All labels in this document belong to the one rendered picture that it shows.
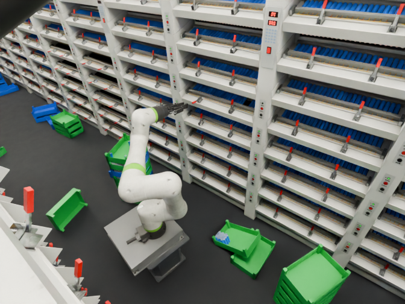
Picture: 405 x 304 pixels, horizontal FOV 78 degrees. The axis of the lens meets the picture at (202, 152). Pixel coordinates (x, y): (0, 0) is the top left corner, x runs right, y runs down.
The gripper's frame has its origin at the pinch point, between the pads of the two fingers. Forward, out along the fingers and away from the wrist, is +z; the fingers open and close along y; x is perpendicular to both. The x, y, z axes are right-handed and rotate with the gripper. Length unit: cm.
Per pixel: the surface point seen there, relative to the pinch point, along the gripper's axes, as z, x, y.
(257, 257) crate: 9, -97, 72
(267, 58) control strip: 7, 38, 50
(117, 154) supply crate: -16, -53, -54
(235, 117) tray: 16.5, -2.3, 31.6
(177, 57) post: 10.5, 27.1, -15.6
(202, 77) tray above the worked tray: 13.3, 17.9, 4.4
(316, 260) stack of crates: 5, -66, 107
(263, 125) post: 16, -1, 52
